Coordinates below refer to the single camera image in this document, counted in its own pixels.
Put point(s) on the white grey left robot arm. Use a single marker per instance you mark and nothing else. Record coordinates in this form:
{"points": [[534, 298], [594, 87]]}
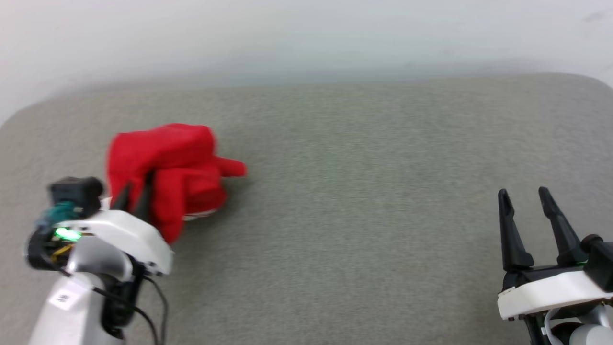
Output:
{"points": [[76, 297]]}

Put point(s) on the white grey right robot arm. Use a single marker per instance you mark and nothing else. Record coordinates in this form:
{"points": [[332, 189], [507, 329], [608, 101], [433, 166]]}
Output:
{"points": [[579, 330]]}

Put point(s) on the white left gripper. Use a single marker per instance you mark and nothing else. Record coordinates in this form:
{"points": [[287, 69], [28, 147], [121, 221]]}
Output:
{"points": [[129, 235]]}

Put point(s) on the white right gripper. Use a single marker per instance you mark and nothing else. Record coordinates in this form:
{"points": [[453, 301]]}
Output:
{"points": [[546, 290]]}

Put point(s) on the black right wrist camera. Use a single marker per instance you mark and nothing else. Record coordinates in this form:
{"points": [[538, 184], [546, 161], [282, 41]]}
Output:
{"points": [[601, 261]]}

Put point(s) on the red basketball jersey garment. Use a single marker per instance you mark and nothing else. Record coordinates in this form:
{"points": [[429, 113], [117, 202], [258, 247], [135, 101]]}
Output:
{"points": [[167, 153]]}

